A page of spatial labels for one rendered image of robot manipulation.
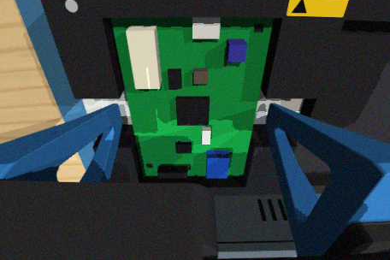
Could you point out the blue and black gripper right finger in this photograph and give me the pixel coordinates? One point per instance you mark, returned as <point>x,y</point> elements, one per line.
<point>358,190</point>

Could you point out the green circuit board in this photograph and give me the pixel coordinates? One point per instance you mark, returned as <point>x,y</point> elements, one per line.
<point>192,86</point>

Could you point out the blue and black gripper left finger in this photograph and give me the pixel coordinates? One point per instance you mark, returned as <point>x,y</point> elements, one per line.
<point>37,156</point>

